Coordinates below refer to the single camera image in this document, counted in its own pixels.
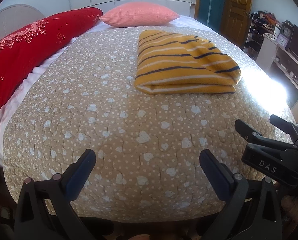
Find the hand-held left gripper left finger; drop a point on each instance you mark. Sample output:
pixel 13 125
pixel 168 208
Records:
pixel 80 178

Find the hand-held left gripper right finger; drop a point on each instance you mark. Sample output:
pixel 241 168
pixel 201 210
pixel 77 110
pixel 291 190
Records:
pixel 214 178

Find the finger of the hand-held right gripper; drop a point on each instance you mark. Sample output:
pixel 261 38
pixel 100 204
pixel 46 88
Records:
pixel 285 123
pixel 249 131

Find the yellow striped sweater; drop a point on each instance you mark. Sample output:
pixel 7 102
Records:
pixel 179 65

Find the beige dotted bedspread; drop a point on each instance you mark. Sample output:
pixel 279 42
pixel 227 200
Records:
pixel 101 120

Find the white shelf unit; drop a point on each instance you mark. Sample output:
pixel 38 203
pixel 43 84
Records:
pixel 265 55

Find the small white alarm clock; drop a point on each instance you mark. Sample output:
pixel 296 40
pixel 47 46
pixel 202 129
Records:
pixel 282 41

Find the black mantel clock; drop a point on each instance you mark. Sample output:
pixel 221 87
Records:
pixel 287 31

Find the pile of clutter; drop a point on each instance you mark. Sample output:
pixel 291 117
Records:
pixel 264 21

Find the wooden door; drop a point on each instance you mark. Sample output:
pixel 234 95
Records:
pixel 237 12

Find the teal glass door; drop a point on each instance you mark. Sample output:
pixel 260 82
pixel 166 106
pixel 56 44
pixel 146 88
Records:
pixel 210 2

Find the long red pillow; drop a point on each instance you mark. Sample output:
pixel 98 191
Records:
pixel 26 52

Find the pink pillow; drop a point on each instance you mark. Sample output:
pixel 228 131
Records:
pixel 139 15

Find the white headboard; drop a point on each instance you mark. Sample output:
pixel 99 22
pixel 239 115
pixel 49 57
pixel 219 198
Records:
pixel 11 17

